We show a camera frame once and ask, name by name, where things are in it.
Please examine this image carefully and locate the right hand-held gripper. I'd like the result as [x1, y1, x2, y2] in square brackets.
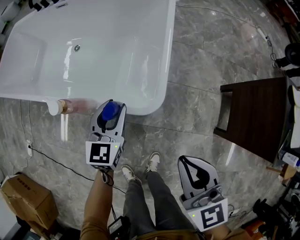
[177, 155, 229, 233]

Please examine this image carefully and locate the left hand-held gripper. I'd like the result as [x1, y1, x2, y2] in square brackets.
[85, 99, 128, 171]

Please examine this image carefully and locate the blue bottle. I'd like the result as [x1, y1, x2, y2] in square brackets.
[102, 100, 122, 122]

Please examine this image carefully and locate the white bathtub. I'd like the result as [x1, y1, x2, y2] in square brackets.
[0, 0, 177, 116]

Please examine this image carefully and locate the person's right forearm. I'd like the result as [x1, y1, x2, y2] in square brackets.
[206, 225, 232, 240]

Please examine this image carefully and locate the person's left forearm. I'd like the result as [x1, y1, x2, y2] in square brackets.
[79, 168, 116, 240]

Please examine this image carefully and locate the black bathtub faucet set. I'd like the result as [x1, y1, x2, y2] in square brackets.
[28, 0, 68, 11]

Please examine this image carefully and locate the person's right leg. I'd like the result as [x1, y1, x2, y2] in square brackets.
[146, 171, 195, 233]

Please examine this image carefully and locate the person's leg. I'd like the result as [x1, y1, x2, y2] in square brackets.
[123, 179, 157, 238]
[146, 171, 195, 233]

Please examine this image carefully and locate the pink bottle with white cap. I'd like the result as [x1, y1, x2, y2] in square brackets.
[45, 97, 99, 117]

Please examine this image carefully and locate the person's right shoe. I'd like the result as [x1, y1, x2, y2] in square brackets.
[145, 151, 161, 173]

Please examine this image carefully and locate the person's shoe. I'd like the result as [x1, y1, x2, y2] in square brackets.
[121, 164, 142, 184]
[145, 151, 161, 173]

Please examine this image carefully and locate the person's left shoe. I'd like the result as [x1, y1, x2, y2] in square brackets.
[121, 164, 142, 184]

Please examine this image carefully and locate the person's tan jacket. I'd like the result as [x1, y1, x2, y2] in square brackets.
[138, 228, 247, 240]

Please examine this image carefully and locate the person's left leg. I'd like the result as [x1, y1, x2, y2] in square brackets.
[123, 179, 157, 238]

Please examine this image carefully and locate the dark wooden cabinet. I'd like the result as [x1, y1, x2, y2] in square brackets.
[213, 76, 294, 164]

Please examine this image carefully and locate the wooden stool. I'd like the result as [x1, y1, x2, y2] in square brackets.
[266, 163, 297, 187]

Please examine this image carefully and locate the black battery pack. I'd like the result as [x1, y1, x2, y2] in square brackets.
[107, 216, 131, 238]

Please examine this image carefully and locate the white spray bottle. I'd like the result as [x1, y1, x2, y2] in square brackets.
[282, 151, 300, 168]

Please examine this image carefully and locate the large cardboard box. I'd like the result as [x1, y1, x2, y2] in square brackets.
[0, 172, 60, 232]

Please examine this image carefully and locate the white ceramic basin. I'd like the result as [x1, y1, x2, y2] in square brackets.
[287, 84, 300, 149]

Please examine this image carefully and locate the black cable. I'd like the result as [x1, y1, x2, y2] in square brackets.
[29, 144, 128, 195]

